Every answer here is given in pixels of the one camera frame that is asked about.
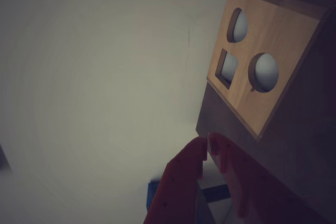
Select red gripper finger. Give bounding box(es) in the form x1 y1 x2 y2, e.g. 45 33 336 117
143 136 208 224
207 132 334 224

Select wooden shape sorter box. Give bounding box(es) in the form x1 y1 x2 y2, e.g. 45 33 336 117
206 0 336 172

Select blue clamp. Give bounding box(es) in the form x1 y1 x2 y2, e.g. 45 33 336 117
146 180 232 213

